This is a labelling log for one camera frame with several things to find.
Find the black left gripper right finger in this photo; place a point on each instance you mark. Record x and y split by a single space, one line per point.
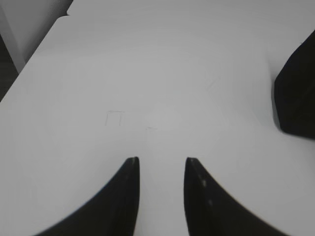
211 211

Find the black canvas tote bag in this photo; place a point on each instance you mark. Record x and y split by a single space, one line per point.
294 91

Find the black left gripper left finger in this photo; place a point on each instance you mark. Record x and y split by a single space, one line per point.
111 212

